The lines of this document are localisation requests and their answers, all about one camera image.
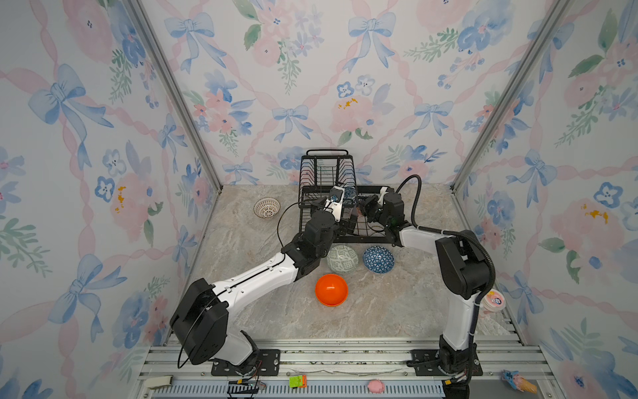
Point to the dark blue patterned bowl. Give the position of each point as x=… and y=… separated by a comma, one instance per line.
x=378, y=260

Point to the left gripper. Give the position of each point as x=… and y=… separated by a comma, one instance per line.
x=342, y=227

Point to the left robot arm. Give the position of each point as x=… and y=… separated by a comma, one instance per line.
x=202, y=320

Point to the ice cream cone toy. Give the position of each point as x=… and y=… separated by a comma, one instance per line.
x=518, y=382

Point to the red patterned bowl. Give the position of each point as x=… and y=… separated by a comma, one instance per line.
x=354, y=217

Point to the green patterned bowl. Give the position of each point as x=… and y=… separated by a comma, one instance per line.
x=342, y=259

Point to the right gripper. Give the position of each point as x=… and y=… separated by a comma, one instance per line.
x=369, y=203

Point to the pink round toy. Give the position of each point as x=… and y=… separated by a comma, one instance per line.
x=376, y=387

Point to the black wire dish rack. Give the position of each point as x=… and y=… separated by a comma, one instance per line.
x=320, y=170

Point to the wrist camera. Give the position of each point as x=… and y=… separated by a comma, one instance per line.
x=334, y=202
x=383, y=191

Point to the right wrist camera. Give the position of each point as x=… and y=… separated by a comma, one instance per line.
x=383, y=191

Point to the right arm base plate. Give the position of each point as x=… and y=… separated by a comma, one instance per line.
x=434, y=363

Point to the beige small block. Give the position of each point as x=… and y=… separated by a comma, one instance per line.
x=158, y=382

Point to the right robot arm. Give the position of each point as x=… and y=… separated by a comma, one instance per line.
x=467, y=271

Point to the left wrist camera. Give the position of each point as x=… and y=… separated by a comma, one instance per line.
x=334, y=202

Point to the white lattice bowl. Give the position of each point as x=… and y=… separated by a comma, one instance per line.
x=266, y=208

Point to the pink lidded cup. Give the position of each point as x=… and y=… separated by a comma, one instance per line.
x=493, y=302

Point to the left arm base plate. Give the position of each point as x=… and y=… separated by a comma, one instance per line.
x=262, y=363

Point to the blue floral bowl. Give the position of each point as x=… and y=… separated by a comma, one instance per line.
x=350, y=196

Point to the orange plastic bowl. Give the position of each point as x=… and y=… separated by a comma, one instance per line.
x=331, y=290

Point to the green orange small toy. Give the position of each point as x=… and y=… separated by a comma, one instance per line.
x=297, y=382

